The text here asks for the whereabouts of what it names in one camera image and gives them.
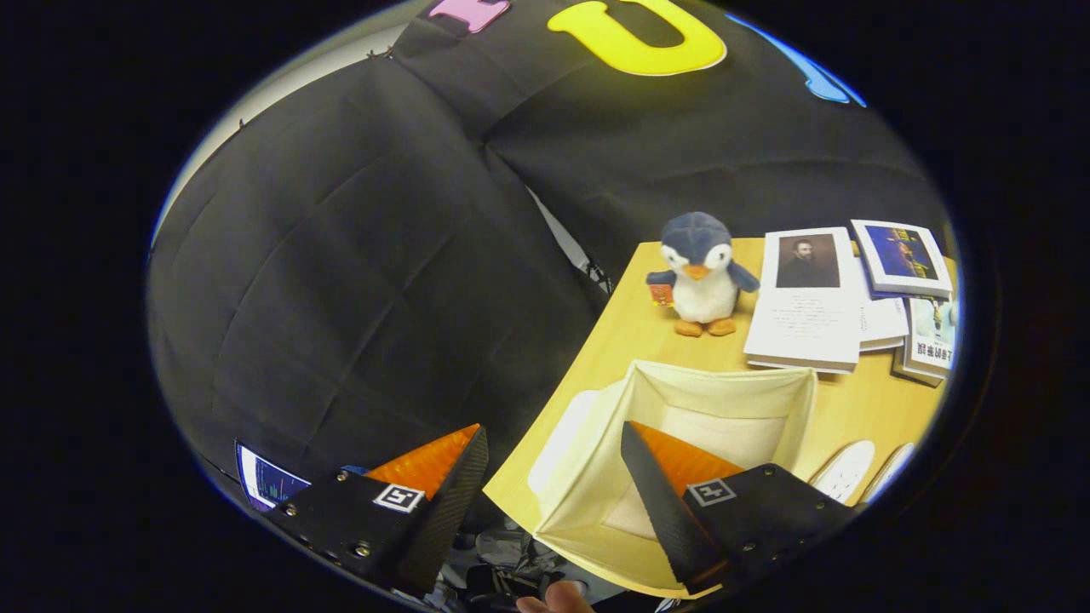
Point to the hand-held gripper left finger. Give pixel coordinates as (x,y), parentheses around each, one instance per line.
(443,528)

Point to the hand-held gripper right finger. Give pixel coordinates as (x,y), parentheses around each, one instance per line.
(668,519)

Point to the cream fabric storage box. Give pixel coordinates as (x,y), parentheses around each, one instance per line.
(588,443)

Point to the white striped canvas shoe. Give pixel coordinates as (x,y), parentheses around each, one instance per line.
(892,468)
(847,468)

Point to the grey dark cloth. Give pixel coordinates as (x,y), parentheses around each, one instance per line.
(511,549)

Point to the computer monitor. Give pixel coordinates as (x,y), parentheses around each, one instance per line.
(268,481)

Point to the blue white penguin plush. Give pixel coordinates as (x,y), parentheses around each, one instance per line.
(702,289)

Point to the white book with portrait cover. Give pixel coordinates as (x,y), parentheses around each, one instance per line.
(805,323)

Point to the plain white book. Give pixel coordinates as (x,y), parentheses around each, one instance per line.
(881,322)

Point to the book with duck picture cover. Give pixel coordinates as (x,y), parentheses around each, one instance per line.
(932,340)

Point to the book with blue picture cover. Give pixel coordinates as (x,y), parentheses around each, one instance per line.
(903,255)

